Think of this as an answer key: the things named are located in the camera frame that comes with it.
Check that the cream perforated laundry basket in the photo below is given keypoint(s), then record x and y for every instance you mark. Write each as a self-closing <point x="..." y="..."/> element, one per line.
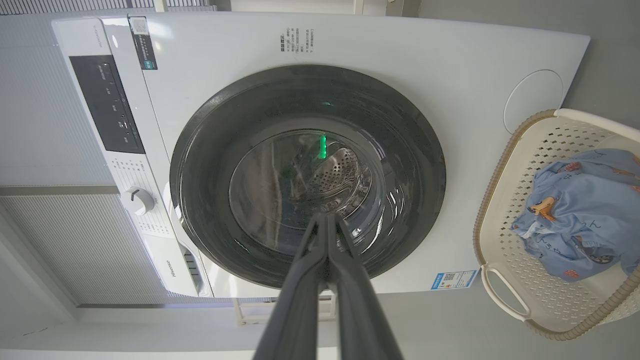
<point x="505" y="250"/>

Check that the blue energy label sticker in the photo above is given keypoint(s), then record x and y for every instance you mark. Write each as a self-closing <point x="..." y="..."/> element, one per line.
<point x="453" y="280"/>

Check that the black rectangular sticker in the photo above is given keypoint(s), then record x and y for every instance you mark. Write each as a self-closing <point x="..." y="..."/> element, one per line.
<point x="142" y="42"/>

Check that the black washing machine control panel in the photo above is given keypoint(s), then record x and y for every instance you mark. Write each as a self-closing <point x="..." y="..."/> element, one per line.
<point x="107" y="105"/>

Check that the white front-load washing machine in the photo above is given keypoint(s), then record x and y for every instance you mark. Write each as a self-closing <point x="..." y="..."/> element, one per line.
<point x="400" y="45"/>

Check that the round dark glass washer door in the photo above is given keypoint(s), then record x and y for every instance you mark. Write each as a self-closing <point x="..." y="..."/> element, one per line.
<point x="220" y="130"/>

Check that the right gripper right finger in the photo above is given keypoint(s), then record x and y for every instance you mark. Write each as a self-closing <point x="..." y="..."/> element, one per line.
<point x="355" y="310"/>

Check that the white washing machine dial knob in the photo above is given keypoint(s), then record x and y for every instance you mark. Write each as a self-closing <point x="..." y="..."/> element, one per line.
<point x="138" y="201"/>

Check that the round white filter cover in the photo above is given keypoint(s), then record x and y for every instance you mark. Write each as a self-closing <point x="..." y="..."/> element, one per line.
<point x="532" y="100"/>

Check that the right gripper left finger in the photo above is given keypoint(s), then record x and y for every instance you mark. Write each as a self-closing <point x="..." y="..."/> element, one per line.
<point x="300" y="300"/>

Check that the blue cartoon print clothing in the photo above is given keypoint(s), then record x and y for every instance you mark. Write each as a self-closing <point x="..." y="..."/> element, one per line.
<point x="585" y="210"/>

